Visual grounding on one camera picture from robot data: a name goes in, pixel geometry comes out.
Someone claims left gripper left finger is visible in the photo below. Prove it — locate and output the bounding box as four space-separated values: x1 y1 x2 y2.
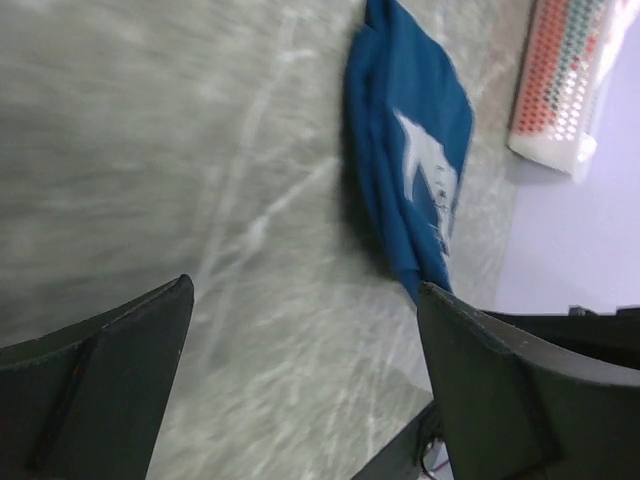
1 275 194 480

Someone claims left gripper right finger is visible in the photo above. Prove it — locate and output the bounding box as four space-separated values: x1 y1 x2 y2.
418 284 639 479

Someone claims blue t shirt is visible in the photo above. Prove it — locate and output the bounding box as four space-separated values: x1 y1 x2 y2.
345 1 474 301

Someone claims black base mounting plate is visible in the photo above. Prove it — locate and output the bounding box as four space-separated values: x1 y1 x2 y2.
353 306 639 480

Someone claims white plastic laundry basket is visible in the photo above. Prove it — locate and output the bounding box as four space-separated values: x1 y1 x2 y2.
507 0 639 182

